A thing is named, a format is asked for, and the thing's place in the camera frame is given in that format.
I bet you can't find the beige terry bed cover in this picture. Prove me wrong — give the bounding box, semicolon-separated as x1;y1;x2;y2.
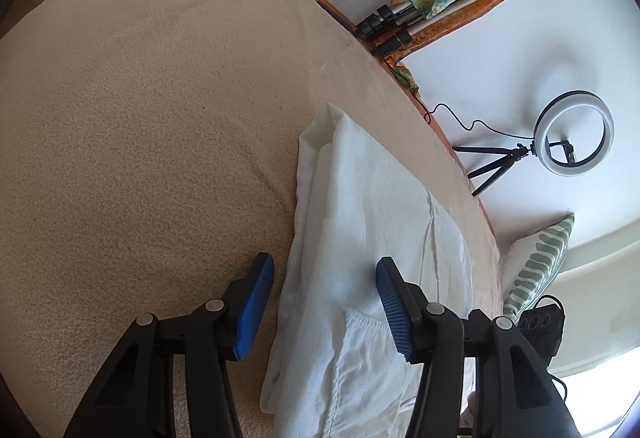
1;0;501;437

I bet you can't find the white ring light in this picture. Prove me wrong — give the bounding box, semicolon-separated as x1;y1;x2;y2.
534;90;614;177

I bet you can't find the white shirt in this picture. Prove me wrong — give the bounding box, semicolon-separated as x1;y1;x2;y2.
260;106;473;437

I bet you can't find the black ring light cable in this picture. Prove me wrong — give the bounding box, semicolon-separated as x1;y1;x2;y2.
422;102;526;149

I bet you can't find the green striped pillow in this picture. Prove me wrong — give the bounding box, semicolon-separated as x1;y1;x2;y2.
502;214;575;322

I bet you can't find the black mini tripod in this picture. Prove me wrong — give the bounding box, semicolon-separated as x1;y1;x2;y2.
451;142;539;198

